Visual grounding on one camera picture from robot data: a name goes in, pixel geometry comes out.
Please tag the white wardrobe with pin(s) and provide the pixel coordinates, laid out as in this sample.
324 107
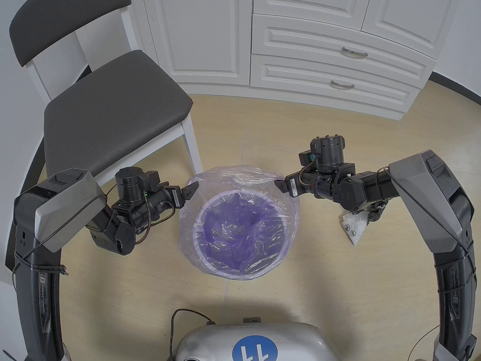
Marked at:
210 32

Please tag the grey and white chair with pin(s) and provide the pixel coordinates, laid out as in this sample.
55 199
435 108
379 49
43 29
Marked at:
112 111

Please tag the white printed wrapper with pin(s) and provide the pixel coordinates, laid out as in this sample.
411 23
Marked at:
353 228

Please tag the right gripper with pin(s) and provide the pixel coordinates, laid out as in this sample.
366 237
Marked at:
313 186

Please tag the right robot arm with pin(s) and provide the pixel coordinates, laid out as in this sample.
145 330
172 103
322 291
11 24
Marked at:
424 186

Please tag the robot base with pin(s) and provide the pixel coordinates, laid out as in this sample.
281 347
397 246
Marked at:
210 340

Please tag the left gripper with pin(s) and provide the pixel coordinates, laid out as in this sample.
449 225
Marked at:
167 199

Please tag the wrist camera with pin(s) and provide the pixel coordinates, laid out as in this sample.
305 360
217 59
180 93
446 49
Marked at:
306 158
152 179

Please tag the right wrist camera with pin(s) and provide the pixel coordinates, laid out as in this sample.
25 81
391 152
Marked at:
306 158

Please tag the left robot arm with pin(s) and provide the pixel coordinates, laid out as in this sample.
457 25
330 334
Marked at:
64 201

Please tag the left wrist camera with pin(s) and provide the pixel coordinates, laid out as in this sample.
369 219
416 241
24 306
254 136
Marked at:
152 179

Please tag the white trash bin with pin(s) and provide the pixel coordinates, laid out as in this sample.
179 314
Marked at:
240 273

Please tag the purple plastic bag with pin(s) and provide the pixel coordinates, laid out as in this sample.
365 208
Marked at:
244 224

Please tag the crumpled black plastic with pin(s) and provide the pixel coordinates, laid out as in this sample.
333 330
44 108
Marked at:
377 211

